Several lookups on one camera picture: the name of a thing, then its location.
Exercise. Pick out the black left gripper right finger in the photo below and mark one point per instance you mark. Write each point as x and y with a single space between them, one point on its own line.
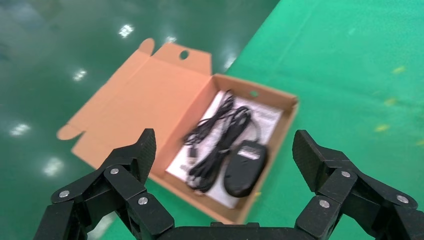
341 188

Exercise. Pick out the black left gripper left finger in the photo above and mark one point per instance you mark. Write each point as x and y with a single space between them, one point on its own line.
116 185

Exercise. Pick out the open brown cardboard box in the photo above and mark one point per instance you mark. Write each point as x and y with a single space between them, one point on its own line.
142 99

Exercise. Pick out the white printed instruction sheet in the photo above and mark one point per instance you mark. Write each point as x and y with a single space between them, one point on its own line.
265 122

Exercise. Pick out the green table cloth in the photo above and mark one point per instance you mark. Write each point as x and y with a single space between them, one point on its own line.
348 66

